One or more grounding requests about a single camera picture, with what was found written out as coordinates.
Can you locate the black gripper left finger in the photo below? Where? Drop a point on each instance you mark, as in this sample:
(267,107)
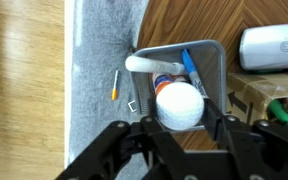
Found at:
(117,150)

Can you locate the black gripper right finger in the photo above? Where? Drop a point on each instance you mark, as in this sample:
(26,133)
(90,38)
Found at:
(244,143)

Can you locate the white golf ball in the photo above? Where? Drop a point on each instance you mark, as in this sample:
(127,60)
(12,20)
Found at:
(179,105)

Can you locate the green marker pen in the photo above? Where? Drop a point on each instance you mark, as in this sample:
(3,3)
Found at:
(280,115)

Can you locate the brown cardboard box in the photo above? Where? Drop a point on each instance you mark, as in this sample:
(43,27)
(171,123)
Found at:
(250,86)

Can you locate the white pen orange cap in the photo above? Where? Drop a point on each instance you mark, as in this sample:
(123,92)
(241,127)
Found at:
(114,91)

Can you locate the gray mesh pen holder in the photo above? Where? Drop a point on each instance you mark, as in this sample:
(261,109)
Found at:
(212,66)

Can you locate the blue marker pen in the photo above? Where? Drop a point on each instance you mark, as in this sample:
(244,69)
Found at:
(189,66)

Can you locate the orange white glue stick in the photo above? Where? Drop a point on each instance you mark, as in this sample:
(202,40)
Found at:
(162,83)

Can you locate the white tube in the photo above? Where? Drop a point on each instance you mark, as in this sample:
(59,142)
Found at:
(144,64)

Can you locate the round brown wooden table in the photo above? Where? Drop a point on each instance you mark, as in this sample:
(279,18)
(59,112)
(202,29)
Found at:
(97,50)

